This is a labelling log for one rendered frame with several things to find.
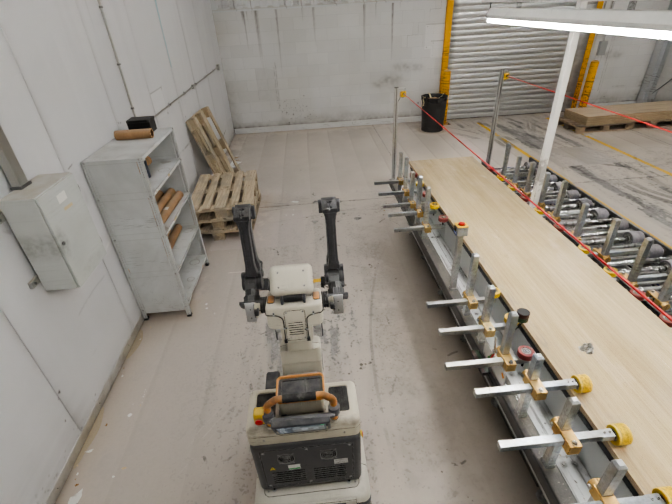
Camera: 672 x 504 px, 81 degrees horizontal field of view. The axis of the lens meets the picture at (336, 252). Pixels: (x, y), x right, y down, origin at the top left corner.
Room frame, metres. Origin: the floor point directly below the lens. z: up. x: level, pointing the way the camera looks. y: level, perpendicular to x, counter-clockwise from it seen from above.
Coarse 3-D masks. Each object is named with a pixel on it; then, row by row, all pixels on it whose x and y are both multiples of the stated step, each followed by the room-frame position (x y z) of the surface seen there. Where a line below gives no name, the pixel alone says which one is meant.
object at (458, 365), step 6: (468, 360) 1.41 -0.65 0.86; (474, 360) 1.40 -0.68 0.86; (480, 360) 1.40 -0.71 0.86; (486, 360) 1.40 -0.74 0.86; (492, 360) 1.40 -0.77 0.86; (498, 360) 1.39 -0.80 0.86; (516, 360) 1.39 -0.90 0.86; (522, 360) 1.39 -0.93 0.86; (444, 366) 1.40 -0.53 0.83; (450, 366) 1.37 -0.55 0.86; (456, 366) 1.37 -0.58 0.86; (462, 366) 1.38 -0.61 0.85; (468, 366) 1.38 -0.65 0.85; (474, 366) 1.38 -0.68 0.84; (480, 366) 1.38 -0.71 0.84; (486, 366) 1.38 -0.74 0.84
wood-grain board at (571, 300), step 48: (432, 192) 3.42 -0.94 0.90; (480, 192) 3.36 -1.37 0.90; (480, 240) 2.51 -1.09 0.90; (528, 240) 2.47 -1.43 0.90; (528, 288) 1.91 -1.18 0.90; (576, 288) 1.89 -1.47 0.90; (624, 288) 1.86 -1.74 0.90; (576, 336) 1.49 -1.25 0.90; (624, 336) 1.47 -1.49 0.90; (624, 384) 1.18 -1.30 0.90
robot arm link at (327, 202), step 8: (328, 200) 1.81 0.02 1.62; (328, 208) 1.75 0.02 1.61; (336, 208) 1.75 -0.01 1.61; (328, 216) 1.74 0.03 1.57; (328, 224) 1.73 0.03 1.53; (328, 232) 1.73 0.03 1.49; (328, 240) 1.72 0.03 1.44; (336, 240) 1.72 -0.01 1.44; (328, 248) 1.71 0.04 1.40; (336, 248) 1.71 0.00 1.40; (336, 256) 1.70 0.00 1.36; (328, 264) 1.70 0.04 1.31; (336, 264) 1.69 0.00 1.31
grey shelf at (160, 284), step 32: (160, 128) 3.75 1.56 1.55; (96, 160) 2.90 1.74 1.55; (128, 160) 2.89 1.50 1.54; (160, 160) 3.73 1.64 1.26; (96, 192) 2.87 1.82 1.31; (128, 192) 2.88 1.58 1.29; (128, 224) 2.88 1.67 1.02; (160, 224) 2.89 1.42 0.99; (192, 224) 3.78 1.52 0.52; (128, 256) 2.88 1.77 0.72; (160, 256) 2.89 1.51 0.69; (192, 256) 3.75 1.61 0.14; (160, 288) 2.88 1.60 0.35; (192, 288) 3.15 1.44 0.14
